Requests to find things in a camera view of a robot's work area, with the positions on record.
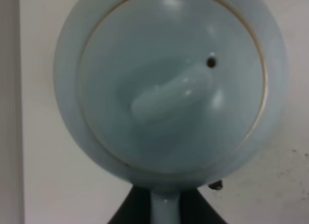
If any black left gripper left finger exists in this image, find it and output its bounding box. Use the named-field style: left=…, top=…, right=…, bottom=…
left=108, top=186, right=151, bottom=224

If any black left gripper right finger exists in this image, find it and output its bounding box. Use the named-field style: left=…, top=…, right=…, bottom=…
left=180, top=189, right=227, bottom=224

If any light blue porcelain teapot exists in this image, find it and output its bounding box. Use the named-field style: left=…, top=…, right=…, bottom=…
left=54, top=0, right=288, bottom=224

